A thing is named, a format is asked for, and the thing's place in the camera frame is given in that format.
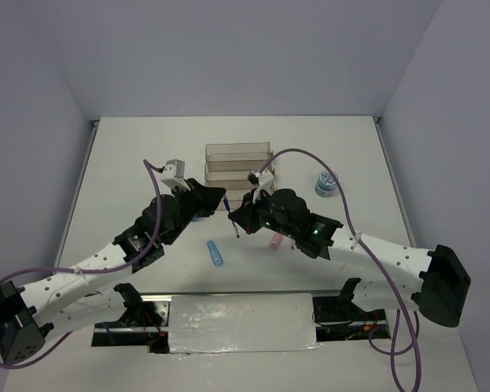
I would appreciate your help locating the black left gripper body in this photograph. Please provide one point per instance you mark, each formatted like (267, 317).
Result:
(192, 202)

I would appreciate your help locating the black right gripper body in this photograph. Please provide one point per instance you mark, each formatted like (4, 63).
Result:
(262, 214)

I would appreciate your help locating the blue pen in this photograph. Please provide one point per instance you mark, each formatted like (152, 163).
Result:
(237, 234)

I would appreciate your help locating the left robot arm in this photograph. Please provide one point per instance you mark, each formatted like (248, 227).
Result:
(94, 290)

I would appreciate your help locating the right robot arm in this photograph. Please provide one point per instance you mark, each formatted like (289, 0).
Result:
(433, 283)

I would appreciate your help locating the pink correction tape case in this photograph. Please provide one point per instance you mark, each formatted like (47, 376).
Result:
(276, 241)

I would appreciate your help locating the clear tiered organizer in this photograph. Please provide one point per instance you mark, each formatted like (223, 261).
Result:
(228, 166)

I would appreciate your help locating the blue jar right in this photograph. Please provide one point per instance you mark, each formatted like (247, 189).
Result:
(325, 185)

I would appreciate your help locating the blue correction tape case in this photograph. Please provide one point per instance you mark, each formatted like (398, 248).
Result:
(214, 253)

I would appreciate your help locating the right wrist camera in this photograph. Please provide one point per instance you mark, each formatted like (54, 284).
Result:
(261, 181)

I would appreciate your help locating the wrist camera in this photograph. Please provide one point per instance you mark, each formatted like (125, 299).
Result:
(261, 181)
(172, 174)

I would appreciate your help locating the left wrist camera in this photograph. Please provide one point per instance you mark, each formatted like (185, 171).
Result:
(172, 174)

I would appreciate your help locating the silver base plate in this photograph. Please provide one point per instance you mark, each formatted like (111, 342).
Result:
(242, 323)

